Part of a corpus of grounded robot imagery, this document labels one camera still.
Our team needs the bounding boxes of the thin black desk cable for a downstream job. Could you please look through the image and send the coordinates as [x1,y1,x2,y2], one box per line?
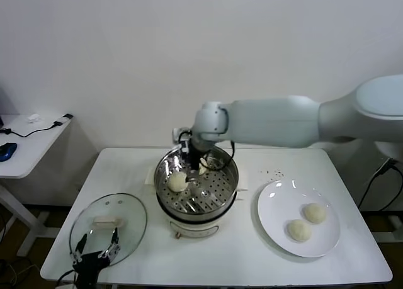
[0,121,61,139]

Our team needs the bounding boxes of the round glass pot lid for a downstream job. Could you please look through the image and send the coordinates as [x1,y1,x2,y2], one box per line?
[69,193,148,269]

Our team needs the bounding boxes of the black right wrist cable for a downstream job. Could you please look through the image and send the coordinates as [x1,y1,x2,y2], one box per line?
[206,140,236,171]

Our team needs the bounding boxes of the steel perforated steamer basket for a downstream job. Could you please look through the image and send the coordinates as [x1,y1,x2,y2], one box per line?
[144,143,249,216]

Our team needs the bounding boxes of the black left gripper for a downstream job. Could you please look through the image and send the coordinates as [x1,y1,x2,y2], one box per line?
[69,227,122,289]

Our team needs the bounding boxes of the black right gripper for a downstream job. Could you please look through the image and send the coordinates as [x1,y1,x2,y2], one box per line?
[184,142,207,186]

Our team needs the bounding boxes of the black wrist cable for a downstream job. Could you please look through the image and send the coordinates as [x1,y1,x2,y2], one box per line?
[55,269,78,286]
[206,140,236,171]

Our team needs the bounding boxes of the white round plate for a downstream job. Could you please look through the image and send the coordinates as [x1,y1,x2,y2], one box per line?
[256,179,341,258]

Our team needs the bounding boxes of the white side table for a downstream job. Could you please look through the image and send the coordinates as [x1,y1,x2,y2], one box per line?
[0,114,98,258]

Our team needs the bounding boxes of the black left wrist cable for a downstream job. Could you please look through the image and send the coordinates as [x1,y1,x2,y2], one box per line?
[55,269,78,286]

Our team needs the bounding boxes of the blue computer mouse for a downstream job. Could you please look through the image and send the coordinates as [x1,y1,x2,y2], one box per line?
[0,142,18,162]

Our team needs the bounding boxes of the white electric cooker base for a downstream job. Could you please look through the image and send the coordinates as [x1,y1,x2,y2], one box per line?
[156,191,245,240]

